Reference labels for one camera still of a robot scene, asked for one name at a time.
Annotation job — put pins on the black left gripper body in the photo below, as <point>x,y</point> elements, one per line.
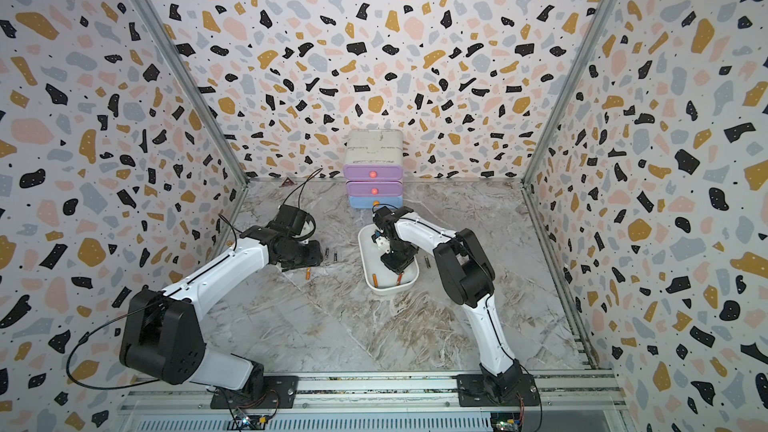
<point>303,254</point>

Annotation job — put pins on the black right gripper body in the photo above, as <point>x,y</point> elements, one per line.
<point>396,258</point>

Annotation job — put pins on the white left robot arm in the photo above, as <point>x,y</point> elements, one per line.
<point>163,337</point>

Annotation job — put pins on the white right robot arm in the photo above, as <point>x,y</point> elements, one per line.
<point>467,277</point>

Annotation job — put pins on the pastel mini drawer cabinet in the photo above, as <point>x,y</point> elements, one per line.
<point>373,168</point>

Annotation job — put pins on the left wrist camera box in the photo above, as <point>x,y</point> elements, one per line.
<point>295,222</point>

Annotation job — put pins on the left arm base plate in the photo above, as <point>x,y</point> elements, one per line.
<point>264,392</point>

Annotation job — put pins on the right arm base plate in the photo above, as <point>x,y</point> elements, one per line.
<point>476,390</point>

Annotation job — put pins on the aluminium front rail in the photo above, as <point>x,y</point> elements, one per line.
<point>568,400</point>

